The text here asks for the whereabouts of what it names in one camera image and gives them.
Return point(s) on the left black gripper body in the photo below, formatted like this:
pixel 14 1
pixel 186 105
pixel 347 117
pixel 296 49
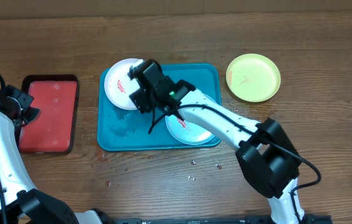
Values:
pixel 23 99

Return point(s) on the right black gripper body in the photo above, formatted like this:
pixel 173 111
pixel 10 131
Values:
pixel 145 101

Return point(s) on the dark green sponge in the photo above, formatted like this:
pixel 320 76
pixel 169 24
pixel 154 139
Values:
pixel 31 115

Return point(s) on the white plate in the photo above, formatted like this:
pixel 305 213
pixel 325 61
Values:
pixel 118 86

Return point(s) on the light blue plate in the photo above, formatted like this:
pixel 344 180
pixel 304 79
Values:
pixel 186 132

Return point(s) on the yellow-green plate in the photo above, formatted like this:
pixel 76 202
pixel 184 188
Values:
pixel 253 78

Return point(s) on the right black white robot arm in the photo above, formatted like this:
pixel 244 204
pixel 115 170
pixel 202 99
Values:
pixel 267 158

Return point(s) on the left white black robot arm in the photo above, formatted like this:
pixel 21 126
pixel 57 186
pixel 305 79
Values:
pixel 18 195

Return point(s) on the red tray with dark rim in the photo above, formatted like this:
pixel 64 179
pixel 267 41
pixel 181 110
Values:
pixel 53 130

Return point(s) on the teal plastic tray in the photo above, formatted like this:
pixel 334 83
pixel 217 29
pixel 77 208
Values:
pixel 127 130

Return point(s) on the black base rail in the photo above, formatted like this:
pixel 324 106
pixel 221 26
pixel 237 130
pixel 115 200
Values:
pixel 251 219

